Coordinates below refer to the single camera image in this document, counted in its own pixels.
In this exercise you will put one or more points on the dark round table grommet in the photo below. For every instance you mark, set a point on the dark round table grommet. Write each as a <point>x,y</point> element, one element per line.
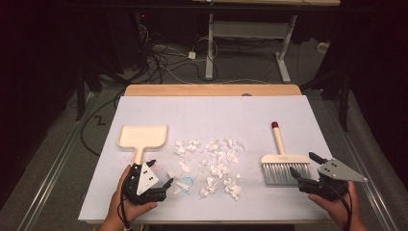
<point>246,94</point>

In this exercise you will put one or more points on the wooden table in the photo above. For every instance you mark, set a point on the wooden table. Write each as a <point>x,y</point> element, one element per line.
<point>208,89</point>

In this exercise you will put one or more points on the pile of white paper scraps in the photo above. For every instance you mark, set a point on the pile of white paper scraps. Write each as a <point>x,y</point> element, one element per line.
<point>218,170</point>

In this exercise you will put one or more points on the white power adapter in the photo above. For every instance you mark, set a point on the white power adapter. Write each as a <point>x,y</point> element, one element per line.
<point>191,55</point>

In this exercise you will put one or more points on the cream hand brush red tip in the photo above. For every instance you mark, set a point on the cream hand brush red tip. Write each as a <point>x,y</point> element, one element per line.
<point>284,159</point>

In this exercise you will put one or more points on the person's left hand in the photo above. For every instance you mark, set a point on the person's left hand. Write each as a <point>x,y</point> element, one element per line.
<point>128,210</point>

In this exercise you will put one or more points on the person's right hand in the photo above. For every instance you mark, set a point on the person's right hand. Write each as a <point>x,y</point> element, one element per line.
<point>336,207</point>

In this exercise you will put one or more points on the white-legged desk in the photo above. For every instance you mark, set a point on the white-legged desk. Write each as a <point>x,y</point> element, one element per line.
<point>209,48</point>

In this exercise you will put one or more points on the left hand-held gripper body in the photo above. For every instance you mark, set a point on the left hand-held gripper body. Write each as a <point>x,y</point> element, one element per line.
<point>146,179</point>

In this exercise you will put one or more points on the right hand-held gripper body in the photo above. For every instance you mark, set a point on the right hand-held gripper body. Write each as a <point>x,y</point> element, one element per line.
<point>340,173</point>

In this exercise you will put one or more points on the metal floor rail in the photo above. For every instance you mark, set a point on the metal floor rail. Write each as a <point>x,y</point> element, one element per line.
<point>57,160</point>
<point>362,166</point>

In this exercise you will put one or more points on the white foam board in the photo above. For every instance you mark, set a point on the white foam board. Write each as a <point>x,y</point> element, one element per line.
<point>224,112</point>

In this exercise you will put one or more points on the cream plastic dustpan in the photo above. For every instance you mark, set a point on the cream plastic dustpan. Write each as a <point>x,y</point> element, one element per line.
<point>142,136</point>

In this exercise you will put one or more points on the black stand leg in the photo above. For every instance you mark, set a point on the black stand leg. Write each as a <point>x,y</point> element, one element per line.
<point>344,106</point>
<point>80,96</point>

